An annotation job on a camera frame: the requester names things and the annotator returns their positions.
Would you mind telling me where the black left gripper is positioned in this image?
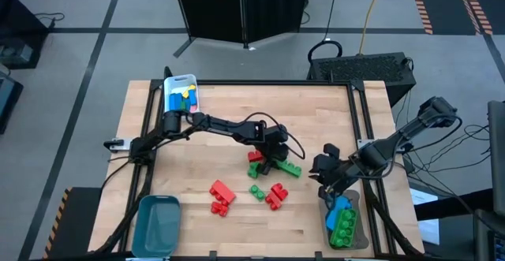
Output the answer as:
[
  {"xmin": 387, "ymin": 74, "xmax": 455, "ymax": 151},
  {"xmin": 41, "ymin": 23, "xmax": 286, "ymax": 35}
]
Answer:
[{"xmin": 251, "ymin": 120, "xmax": 294, "ymax": 177}]

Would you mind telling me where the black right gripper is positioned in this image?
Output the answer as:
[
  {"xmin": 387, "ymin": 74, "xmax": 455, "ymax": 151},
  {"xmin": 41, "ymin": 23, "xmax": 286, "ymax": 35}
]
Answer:
[{"xmin": 308, "ymin": 153, "xmax": 363, "ymax": 210}]

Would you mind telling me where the small green stud block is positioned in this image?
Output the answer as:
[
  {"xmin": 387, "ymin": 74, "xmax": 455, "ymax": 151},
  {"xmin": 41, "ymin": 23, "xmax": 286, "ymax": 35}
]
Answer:
[
  {"xmin": 249, "ymin": 185, "xmax": 266, "ymax": 202},
  {"xmin": 247, "ymin": 161, "xmax": 264, "ymax": 179}
]

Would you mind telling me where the long green stud block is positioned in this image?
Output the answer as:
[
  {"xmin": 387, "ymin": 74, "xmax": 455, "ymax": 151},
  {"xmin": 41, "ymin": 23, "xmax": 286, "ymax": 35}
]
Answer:
[
  {"xmin": 275, "ymin": 158, "xmax": 303, "ymax": 178},
  {"xmin": 329, "ymin": 208, "xmax": 358, "ymax": 249}
]

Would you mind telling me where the large blue stud block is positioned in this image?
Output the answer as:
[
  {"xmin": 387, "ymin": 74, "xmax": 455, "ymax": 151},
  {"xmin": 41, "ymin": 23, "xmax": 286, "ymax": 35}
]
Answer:
[{"xmin": 331, "ymin": 196, "xmax": 354, "ymax": 211}]

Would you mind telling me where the long blue stud block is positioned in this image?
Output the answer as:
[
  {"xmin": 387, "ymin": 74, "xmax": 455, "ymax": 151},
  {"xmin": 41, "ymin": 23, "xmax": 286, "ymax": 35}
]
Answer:
[{"xmin": 325, "ymin": 207, "xmax": 342, "ymax": 231}]

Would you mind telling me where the large red stud block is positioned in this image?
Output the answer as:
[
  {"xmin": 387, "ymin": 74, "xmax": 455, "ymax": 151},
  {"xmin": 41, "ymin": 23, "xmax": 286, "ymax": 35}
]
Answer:
[{"xmin": 208, "ymin": 179, "xmax": 237, "ymax": 207}]

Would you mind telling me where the clear grey plastic bin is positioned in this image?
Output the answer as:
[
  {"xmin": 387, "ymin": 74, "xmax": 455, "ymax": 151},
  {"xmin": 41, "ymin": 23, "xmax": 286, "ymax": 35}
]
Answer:
[{"xmin": 317, "ymin": 189, "xmax": 372, "ymax": 251}]

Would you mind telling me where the white paper sheet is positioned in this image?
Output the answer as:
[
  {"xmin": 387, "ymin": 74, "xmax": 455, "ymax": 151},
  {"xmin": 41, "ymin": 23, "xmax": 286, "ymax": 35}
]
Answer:
[{"xmin": 409, "ymin": 188, "xmax": 441, "ymax": 246}]

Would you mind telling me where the black computer case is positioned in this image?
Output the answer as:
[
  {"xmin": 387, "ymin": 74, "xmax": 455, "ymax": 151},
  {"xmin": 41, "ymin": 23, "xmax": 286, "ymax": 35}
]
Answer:
[{"xmin": 306, "ymin": 51, "xmax": 417, "ymax": 106}]

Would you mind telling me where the teal plastic bin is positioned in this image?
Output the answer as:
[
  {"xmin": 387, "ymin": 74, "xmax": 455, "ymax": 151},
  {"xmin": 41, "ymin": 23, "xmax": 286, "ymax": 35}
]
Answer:
[{"xmin": 131, "ymin": 194, "xmax": 182, "ymax": 259}]

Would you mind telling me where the white plastic bin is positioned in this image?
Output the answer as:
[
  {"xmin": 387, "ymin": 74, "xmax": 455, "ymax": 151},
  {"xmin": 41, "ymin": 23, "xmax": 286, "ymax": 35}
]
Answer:
[{"xmin": 163, "ymin": 73, "xmax": 201, "ymax": 123}]

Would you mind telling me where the black curtain partition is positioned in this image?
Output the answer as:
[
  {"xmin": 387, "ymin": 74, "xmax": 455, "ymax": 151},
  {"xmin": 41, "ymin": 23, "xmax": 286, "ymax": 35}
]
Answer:
[{"xmin": 171, "ymin": 0, "xmax": 312, "ymax": 58}]

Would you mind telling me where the dark monitor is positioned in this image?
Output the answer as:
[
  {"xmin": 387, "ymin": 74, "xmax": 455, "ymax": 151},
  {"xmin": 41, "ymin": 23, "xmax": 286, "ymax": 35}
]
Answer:
[{"xmin": 487, "ymin": 100, "xmax": 505, "ymax": 218}]

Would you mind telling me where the black mat orange striped edge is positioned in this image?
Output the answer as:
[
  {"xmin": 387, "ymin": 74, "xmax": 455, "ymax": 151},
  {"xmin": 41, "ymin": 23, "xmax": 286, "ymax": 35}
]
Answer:
[
  {"xmin": 408, "ymin": 0, "xmax": 505, "ymax": 36},
  {"xmin": 42, "ymin": 186, "xmax": 103, "ymax": 260}
]

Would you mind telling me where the dark equipment box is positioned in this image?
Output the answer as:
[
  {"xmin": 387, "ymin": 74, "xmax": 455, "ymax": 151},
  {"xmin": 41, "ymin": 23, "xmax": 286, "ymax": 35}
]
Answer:
[{"xmin": 0, "ymin": 69, "xmax": 24, "ymax": 134}]

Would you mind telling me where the black cabinet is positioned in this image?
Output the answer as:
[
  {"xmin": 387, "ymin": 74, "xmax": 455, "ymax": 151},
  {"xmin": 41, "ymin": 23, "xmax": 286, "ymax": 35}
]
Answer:
[{"xmin": 0, "ymin": 0, "xmax": 51, "ymax": 71}]

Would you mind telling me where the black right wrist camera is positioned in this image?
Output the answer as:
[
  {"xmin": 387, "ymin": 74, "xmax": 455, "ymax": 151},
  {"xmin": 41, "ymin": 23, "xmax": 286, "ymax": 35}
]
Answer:
[{"xmin": 322, "ymin": 143, "xmax": 342, "ymax": 161}]

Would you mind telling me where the black left camera cable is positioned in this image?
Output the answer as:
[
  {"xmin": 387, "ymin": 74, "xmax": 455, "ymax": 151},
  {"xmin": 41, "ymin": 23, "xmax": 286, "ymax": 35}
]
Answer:
[{"xmin": 243, "ymin": 111, "xmax": 307, "ymax": 162}]

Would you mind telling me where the black table frame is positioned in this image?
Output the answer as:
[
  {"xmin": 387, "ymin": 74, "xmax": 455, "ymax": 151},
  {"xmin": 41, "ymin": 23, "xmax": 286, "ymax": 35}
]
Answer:
[{"xmin": 94, "ymin": 65, "xmax": 424, "ymax": 261}]

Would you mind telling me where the black hanging cable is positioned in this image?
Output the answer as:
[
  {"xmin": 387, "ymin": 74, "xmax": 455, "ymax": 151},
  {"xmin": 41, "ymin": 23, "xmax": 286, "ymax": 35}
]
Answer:
[{"xmin": 307, "ymin": 0, "xmax": 343, "ymax": 63}]

